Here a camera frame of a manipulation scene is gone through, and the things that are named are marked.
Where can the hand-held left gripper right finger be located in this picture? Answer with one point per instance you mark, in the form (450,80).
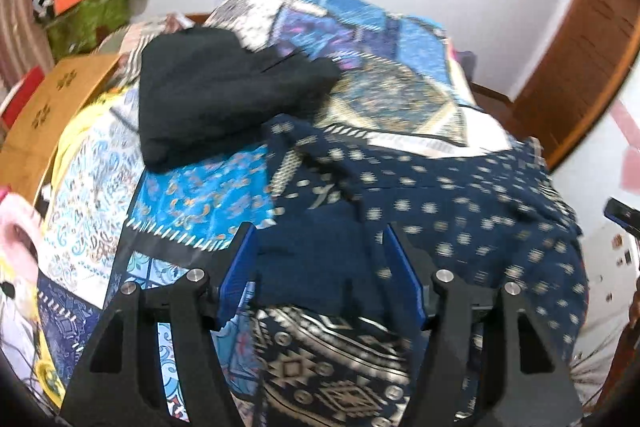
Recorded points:
(407,287)

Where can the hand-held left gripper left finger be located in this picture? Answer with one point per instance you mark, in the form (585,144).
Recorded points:
(235,287)

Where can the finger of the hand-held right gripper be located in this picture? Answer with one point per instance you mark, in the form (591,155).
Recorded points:
(625,216)

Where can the navy patterned hooded jacket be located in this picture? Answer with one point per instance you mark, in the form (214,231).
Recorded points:
(450,207)

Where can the pink heart sticker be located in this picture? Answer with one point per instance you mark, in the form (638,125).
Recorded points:
(630,157)

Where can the white refrigerator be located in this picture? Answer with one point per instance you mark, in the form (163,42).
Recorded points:
(605,277)

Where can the patchwork bedspread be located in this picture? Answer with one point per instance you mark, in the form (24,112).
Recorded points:
(200,192)

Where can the wooden door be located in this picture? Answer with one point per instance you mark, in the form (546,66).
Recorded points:
(575,72)

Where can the black garment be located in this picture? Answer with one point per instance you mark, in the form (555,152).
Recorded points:
(210,92)

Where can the yellow cloth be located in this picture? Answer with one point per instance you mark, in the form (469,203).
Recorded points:
(75,144)

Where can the pink and white soft object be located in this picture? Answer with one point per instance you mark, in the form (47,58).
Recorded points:
(17,237)

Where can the wooden lap desk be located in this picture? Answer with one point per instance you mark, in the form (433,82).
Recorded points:
(55,107)

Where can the striped cloth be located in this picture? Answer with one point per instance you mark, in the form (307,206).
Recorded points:
(155,27)

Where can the red box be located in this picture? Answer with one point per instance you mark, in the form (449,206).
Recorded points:
(27,84)

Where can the green patterned box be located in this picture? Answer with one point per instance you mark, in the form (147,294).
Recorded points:
(85,24)

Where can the striped brown curtain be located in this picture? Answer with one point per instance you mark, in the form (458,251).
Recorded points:
(20,32)

